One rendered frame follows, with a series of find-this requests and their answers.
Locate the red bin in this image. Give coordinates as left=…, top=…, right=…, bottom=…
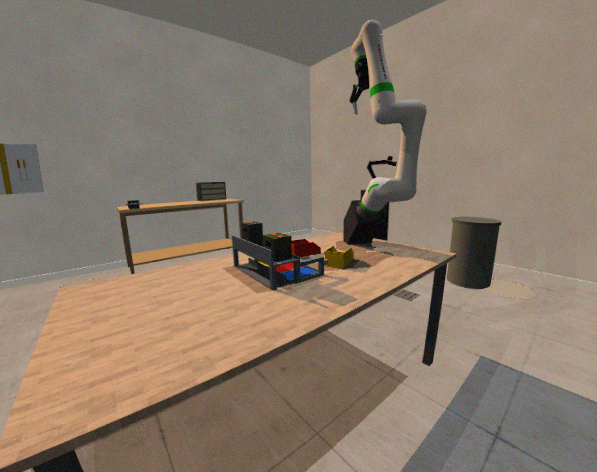
left=292, top=239, right=320, bottom=257

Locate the yellow bin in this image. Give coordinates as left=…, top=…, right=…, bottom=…
left=324, top=246, right=354, bottom=268

